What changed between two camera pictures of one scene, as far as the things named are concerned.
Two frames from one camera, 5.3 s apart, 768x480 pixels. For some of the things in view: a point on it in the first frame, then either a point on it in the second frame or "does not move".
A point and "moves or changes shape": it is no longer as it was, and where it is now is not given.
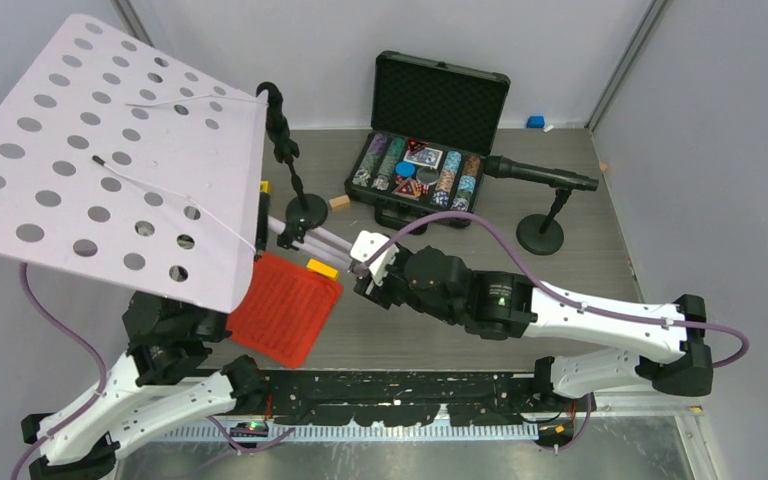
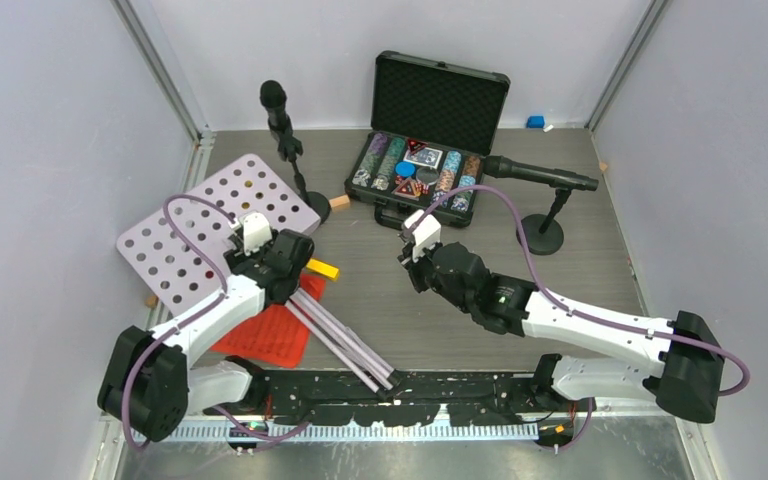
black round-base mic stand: [543, 235] does not move
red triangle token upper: [414, 144] does not move
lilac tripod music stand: [107, 157] moves or changes shape
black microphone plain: [501, 166] does not move
